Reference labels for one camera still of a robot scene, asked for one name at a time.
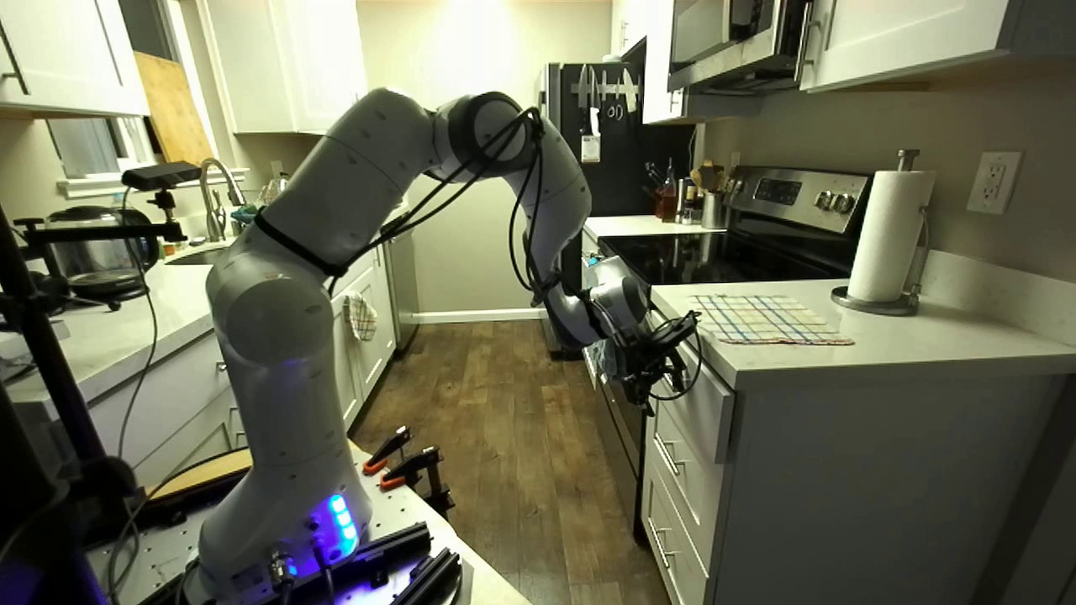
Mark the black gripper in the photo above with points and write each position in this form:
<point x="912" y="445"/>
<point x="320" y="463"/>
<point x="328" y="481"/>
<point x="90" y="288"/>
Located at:
<point x="646" y="361"/>

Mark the white drawer holding cutlery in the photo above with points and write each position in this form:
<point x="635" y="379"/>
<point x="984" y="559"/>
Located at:
<point x="706" y="414"/>

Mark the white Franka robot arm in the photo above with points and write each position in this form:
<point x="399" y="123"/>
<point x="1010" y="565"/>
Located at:
<point x="279" y="370"/>

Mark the white medium-height drawer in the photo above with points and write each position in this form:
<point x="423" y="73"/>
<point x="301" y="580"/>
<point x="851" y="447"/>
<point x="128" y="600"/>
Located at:
<point x="688" y="472"/>

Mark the white drawer above the floor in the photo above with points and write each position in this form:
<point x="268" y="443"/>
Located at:
<point x="675" y="559"/>

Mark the white three-drawer cabinet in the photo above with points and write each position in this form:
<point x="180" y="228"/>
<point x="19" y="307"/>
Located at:
<point x="896" y="472"/>

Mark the checked dish drying mat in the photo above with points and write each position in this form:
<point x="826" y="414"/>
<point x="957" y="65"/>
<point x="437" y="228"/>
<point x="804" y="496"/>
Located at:
<point x="771" y="322"/>

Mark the bright blue striped towel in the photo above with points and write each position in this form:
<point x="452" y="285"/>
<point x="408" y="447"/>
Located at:
<point x="593" y="270"/>

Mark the red pot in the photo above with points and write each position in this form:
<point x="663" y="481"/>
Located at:
<point x="667" y="206"/>

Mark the metal utensil crock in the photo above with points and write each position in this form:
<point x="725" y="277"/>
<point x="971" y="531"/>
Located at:
<point x="712" y="206"/>

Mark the stainless steel electric range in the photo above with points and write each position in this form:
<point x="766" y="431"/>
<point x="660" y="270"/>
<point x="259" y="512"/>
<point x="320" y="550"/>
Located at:
<point x="784" y="195"/>

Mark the black refrigerator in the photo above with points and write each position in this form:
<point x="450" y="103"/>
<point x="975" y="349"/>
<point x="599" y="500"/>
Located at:
<point x="628" y="168"/>

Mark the white paper towel roll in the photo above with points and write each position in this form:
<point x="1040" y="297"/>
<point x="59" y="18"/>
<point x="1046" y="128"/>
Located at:
<point x="905" y="155"/>
<point x="889" y="233"/>

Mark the white upper cabinet beside fridge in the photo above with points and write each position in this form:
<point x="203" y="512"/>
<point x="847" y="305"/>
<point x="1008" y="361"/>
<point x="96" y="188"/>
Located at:
<point x="660" y="68"/>

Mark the white sink counter cabinets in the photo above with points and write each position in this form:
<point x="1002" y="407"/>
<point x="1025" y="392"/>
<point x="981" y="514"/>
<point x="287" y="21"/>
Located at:
<point x="365" y="370"/>

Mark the over-range microwave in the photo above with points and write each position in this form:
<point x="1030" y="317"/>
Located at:
<point x="729" y="45"/>

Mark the white hanging pot holder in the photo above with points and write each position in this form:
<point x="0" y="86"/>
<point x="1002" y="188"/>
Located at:
<point x="360" y="317"/>

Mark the white upper cabinet above drawers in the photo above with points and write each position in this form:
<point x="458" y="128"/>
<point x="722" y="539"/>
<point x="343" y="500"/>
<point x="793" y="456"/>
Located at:
<point x="909" y="37"/>

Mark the white tall upper cabinet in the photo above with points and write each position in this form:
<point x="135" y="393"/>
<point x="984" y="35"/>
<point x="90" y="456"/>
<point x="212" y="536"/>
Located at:
<point x="279" y="63"/>

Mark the chrome sink faucet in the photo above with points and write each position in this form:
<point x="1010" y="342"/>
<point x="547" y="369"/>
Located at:
<point x="219" y="168"/>

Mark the wooden cutting board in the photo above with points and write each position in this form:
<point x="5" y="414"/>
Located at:
<point x="173" y="111"/>

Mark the black round cooker pot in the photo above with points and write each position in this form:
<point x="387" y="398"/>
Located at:
<point x="96" y="262"/>

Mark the white upper cabinet beside window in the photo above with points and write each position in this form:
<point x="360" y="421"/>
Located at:
<point x="55" y="54"/>

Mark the black metal rail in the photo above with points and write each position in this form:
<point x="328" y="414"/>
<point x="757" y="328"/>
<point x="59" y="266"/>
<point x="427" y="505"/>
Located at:
<point x="375" y="552"/>
<point x="433" y="575"/>

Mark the white wall outlet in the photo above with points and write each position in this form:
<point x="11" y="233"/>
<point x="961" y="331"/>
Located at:
<point x="993" y="184"/>

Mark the black camera on stand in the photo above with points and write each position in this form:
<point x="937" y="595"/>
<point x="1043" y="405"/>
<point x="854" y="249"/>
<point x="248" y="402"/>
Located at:
<point x="156" y="175"/>

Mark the perforated metal robot base plate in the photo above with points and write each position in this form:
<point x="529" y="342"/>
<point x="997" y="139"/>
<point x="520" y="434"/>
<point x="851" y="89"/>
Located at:
<point x="146" y="559"/>

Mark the window with white frame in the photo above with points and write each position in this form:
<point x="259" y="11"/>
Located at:
<point x="90" y="147"/>

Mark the black camera stand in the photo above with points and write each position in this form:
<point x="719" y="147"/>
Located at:
<point x="44" y="370"/>

